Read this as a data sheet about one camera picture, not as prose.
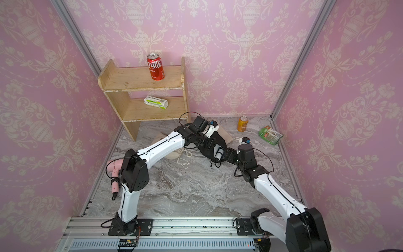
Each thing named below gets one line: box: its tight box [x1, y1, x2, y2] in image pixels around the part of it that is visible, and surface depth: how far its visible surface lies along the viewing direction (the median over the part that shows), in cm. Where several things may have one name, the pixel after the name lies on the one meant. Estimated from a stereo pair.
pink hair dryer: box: [107, 158, 124, 194], surface depth 89 cm
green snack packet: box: [258, 125, 284, 146], surface depth 110 cm
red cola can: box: [146, 53, 165, 81], surface depth 74 cm
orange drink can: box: [237, 114, 249, 132], surface depth 108 cm
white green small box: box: [143, 95, 169, 110], surface depth 97 cm
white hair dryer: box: [213, 143, 225, 162], surface depth 95 cm
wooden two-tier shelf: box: [97, 56, 189, 142], surface depth 84 cm
